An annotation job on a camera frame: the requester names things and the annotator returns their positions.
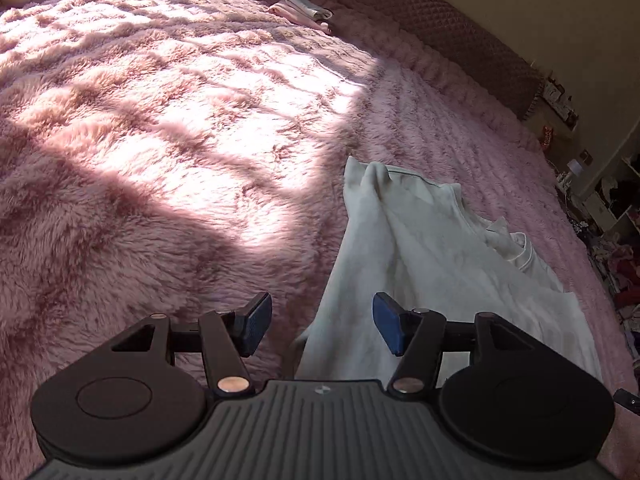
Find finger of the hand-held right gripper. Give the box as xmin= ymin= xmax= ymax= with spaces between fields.
xmin=613 ymin=387 xmax=640 ymax=414

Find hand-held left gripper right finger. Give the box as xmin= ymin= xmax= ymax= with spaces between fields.
xmin=372 ymin=292 xmax=537 ymax=396

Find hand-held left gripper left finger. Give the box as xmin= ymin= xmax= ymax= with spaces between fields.
xmin=111 ymin=292 xmax=274 ymax=396

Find white printed sweatshirt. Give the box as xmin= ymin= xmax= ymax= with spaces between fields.
xmin=292 ymin=156 xmax=603 ymax=386

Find pink crumpled clothes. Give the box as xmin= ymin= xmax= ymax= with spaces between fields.
xmin=597 ymin=242 xmax=640 ymax=293

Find folded pink clothes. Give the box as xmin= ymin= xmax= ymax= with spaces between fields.
xmin=269 ymin=0 xmax=335 ymax=36

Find pink fluffy blanket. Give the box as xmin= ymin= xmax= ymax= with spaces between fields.
xmin=0 ymin=0 xmax=640 ymax=467

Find white shelf unit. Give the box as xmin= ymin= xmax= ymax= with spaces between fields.
xmin=582 ymin=155 xmax=640 ymax=241

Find mauve quilted headboard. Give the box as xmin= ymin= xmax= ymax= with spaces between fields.
xmin=320 ymin=0 xmax=546 ymax=122

